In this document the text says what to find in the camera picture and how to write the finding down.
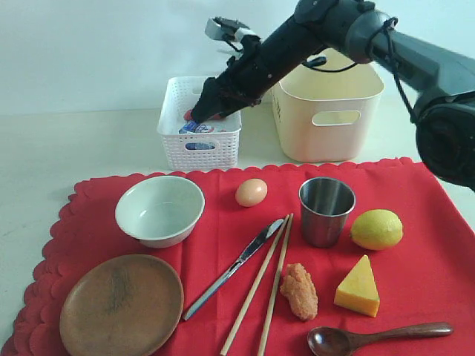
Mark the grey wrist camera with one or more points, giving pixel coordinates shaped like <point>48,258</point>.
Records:
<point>227,30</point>

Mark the dark wooden spoon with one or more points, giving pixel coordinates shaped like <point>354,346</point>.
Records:
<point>333,341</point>

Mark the brown egg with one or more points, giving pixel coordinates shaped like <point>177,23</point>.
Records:
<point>251,192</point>

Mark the white perforated plastic basket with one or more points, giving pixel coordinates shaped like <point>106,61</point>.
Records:
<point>181,95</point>

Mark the red sausage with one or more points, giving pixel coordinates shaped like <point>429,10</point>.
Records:
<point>188,116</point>

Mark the blue white milk carton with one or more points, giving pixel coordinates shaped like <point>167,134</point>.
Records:
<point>192,127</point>

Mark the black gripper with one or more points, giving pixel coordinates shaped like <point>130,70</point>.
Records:
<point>262,65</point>

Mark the red scalloped cloth mat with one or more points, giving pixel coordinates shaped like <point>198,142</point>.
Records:
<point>427,277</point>

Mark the stainless steel cup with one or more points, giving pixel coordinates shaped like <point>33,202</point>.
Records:
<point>326,203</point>

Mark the silver table knife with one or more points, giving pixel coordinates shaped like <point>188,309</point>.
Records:
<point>252,247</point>

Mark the cream plastic bin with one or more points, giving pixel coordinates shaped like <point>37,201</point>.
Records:
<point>323,115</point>

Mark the yellow cheese wedge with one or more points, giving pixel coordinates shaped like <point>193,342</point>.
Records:
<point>358,291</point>

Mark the brown wooden plate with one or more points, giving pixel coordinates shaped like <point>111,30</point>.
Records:
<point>129,305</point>

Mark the yellow lemon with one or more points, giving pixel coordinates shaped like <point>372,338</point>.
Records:
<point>377,230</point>

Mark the pale green ceramic bowl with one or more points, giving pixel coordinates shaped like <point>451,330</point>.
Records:
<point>160,212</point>

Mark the left wooden chopstick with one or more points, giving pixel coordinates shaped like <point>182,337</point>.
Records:
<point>244,308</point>

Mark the wooden chopstick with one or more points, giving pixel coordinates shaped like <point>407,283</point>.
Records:
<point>273,295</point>
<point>244,308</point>

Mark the right wooden chopstick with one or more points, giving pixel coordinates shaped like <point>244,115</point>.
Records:
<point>273,295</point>

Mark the fried chicken piece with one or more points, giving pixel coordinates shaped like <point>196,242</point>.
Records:
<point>298,288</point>

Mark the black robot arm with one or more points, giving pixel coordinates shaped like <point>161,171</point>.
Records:
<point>444,81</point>

